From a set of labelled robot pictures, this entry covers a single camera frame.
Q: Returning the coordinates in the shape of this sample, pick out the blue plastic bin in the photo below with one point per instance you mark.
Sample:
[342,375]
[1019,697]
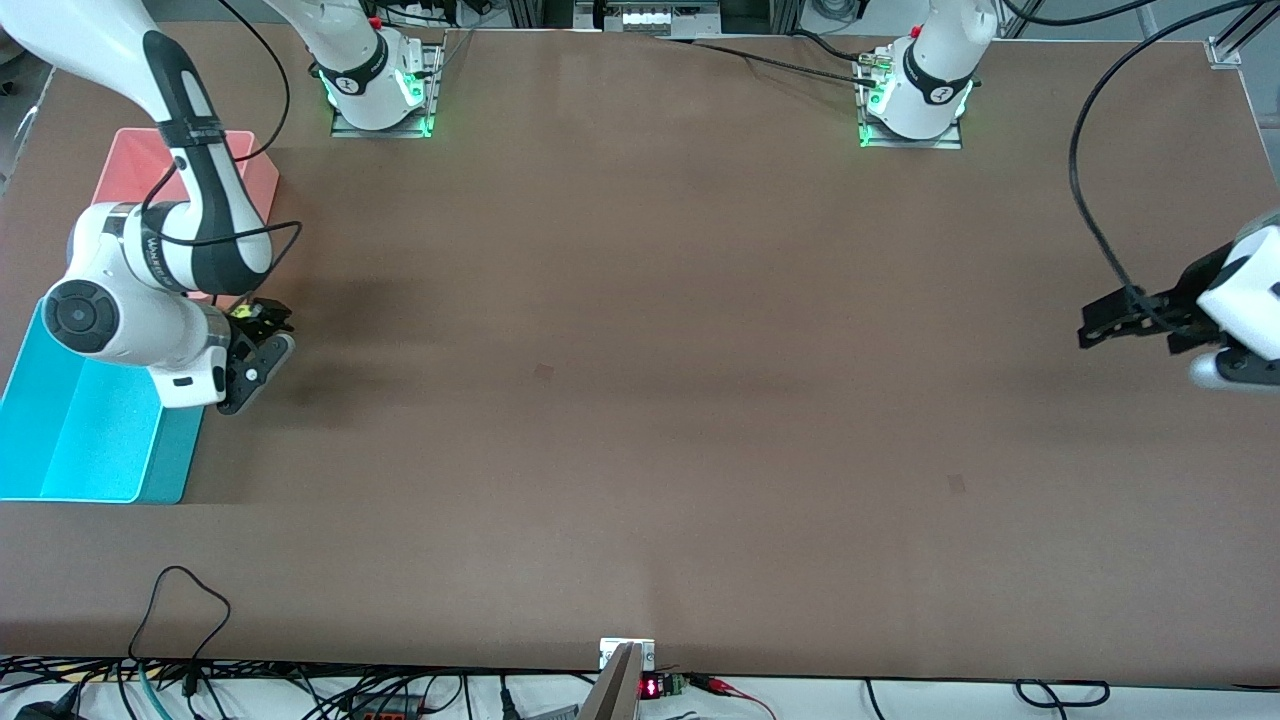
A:
[90,440]

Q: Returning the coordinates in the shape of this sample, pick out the pink plastic bin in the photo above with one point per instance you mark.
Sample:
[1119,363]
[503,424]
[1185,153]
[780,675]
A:
[130,160]

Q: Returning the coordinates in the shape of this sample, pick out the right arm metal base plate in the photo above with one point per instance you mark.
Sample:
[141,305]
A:
[432,100]

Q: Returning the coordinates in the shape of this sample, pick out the metal frame with white lights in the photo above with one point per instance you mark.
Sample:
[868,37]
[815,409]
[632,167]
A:
[648,18]

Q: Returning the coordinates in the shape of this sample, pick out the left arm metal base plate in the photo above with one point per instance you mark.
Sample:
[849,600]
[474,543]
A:
[865,135]

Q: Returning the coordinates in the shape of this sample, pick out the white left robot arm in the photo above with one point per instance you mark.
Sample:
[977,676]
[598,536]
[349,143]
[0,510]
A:
[935,70]

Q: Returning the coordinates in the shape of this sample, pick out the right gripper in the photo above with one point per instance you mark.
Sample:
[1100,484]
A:
[252,325]

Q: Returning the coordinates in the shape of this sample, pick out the small metal table bracket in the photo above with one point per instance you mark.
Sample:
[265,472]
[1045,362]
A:
[610,650]

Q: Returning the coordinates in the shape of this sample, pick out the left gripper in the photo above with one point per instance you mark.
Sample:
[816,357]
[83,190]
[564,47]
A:
[1192,293]

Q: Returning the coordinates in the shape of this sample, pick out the metal corner bracket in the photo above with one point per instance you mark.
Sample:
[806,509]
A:
[1222,52]

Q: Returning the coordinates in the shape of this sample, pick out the red LED display module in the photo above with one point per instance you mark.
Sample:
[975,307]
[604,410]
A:
[655,687]

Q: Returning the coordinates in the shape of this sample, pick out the grey metal bar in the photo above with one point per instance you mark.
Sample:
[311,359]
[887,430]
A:
[615,690]

